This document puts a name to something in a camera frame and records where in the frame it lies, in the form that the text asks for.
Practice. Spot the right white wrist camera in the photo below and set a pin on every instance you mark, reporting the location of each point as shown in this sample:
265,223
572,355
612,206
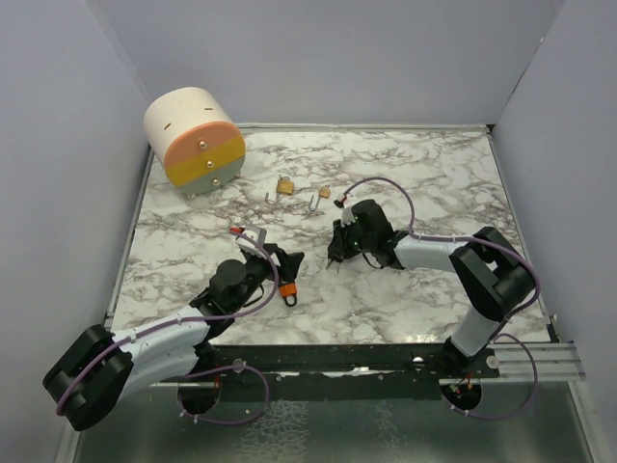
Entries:
347,216

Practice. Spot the large brass padlock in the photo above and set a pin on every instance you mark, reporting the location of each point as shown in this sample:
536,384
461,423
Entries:
285,187

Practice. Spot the small brass padlock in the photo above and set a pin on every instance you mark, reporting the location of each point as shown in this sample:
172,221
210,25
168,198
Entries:
323,193

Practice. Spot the black head key bunch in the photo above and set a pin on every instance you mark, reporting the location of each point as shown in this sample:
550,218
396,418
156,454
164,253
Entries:
334,263

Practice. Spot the round pastel drawer box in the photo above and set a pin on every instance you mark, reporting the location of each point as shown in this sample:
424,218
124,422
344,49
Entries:
197,144

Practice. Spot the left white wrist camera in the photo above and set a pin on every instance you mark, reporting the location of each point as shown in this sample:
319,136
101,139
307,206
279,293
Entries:
250,240

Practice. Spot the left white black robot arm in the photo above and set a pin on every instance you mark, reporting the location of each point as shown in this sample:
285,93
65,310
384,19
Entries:
102,367

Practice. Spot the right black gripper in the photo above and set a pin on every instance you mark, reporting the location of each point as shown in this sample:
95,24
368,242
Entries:
337,245

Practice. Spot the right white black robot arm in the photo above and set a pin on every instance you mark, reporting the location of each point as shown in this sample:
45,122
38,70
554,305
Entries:
494,276

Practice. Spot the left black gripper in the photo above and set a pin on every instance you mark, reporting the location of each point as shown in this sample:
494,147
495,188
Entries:
287,262

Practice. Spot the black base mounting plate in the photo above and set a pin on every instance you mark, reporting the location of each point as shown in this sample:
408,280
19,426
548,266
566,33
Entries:
326,372

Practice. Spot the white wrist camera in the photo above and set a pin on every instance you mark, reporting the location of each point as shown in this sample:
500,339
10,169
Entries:
347,216
250,240

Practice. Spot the orange black padlock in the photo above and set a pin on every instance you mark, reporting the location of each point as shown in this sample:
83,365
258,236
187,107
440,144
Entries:
288,293

